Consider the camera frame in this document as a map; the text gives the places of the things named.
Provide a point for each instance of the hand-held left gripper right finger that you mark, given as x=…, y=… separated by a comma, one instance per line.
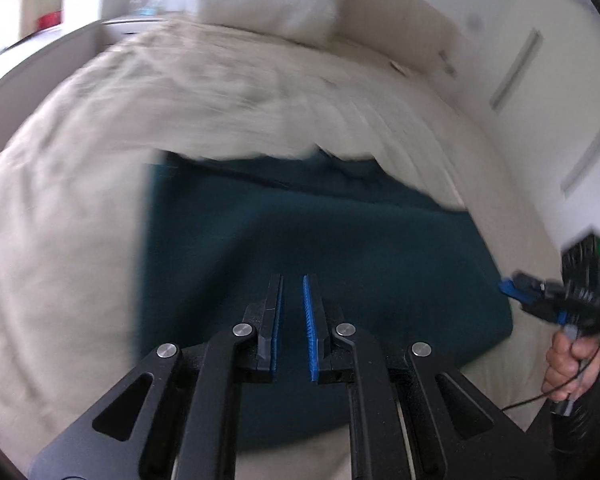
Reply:
x=310, y=325

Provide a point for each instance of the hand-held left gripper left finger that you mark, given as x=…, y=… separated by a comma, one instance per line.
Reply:
x=275, y=325

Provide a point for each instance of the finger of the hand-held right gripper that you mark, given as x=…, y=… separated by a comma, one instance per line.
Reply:
x=510, y=287
x=540, y=310

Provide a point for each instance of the dark green sweater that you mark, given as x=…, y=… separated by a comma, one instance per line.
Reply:
x=305, y=230

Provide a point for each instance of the person's right hand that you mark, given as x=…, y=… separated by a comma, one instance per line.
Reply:
x=565, y=367

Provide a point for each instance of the bed with beige sheet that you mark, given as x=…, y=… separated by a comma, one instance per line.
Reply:
x=80, y=185

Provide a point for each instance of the beige padded headboard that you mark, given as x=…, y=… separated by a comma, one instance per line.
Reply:
x=400, y=15

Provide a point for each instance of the white nightstand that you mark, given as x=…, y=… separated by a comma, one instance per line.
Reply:
x=130, y=27

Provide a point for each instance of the tissue box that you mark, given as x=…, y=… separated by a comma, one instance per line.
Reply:
x=151, y=7

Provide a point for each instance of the white window ledge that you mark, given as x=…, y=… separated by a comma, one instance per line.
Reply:
x=35, y=57

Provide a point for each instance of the red box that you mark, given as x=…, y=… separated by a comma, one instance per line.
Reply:
x=49, y=21

